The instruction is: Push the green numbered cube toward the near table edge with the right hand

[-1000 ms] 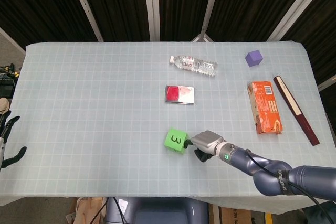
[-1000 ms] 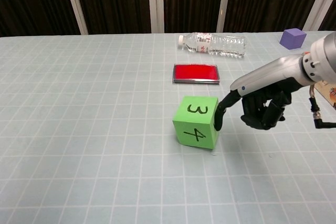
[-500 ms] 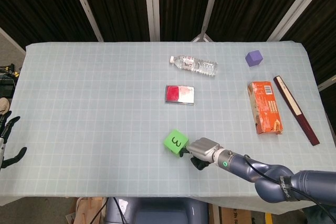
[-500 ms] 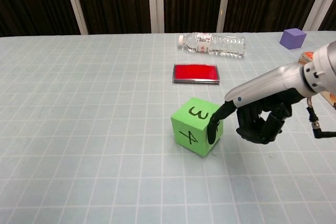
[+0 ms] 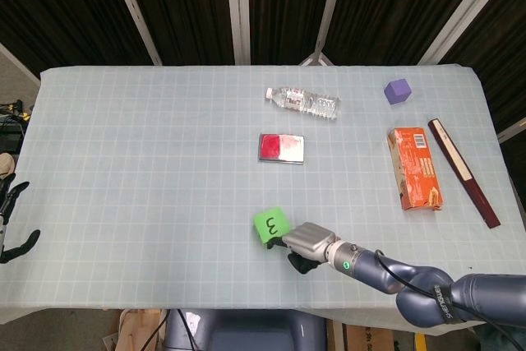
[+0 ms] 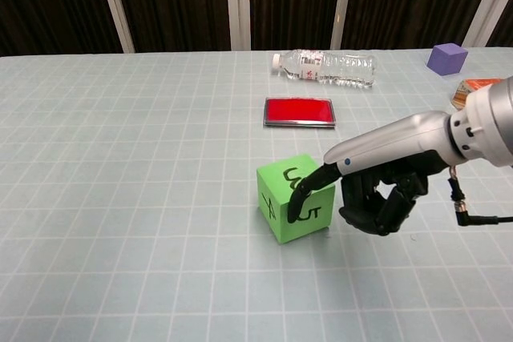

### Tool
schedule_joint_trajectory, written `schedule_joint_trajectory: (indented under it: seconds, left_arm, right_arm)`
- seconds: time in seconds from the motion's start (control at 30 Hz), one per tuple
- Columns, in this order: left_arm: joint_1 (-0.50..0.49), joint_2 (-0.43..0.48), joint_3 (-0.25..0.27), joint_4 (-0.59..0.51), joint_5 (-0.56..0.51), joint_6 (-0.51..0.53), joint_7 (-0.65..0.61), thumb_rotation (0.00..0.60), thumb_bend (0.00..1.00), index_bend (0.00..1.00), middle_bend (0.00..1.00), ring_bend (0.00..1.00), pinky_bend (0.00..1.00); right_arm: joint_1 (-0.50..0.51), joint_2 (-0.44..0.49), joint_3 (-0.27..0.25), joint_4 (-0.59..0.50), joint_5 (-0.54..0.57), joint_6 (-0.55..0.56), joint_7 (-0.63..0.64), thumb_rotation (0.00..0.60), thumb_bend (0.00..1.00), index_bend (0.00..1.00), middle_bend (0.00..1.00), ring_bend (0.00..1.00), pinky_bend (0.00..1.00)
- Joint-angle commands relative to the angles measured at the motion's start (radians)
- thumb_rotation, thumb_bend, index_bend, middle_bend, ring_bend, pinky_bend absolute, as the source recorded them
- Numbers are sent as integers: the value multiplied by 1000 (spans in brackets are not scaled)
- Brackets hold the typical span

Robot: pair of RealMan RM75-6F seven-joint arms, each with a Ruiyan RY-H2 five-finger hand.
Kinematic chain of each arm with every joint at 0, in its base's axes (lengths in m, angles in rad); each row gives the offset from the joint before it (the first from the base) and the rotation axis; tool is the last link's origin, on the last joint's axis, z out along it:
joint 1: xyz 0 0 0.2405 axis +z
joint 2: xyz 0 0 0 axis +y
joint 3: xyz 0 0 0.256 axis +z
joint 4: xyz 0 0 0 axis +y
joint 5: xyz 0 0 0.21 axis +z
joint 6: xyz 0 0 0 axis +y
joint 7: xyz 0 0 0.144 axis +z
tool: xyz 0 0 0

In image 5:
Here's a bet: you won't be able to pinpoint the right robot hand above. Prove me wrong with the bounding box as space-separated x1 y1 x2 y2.
265 222 343 275

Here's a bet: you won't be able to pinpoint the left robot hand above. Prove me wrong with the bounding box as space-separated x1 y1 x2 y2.
0 178 42 265

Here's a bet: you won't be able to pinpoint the green foam cube numbered three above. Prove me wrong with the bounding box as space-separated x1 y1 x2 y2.
252 206 293 249

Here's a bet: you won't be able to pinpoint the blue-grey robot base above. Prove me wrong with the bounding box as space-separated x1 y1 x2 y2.
164 308 328 351

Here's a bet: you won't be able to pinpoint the red and silver flat tin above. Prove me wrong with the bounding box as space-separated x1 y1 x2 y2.
257 133 307 165

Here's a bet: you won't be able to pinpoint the brown cardboard box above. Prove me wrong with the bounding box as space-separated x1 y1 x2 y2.
343 324 396 351

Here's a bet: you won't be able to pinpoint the orange cardboard snack box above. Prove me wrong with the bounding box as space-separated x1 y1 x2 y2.
386 126 445 213

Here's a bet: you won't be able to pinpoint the clear plastic water bottle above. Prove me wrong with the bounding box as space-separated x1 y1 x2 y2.
265 86 342 122

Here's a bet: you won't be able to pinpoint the light blue grid tablecloth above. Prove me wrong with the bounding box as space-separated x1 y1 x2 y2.
0 63 526 330

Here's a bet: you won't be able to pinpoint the light wooden boards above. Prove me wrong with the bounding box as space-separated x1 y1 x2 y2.
115 308 168 351

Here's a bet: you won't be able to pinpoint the dark red slim long box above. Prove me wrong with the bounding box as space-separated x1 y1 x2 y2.
427 118 502 229

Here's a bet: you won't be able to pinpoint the purple foam cube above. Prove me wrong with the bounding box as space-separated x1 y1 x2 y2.
383 79 413 106

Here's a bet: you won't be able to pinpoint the white tripod stand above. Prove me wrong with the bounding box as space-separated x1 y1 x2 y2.
298 40 336 67

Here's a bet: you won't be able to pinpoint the black equipment with cables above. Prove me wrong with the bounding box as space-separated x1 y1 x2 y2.
0 99 33 155

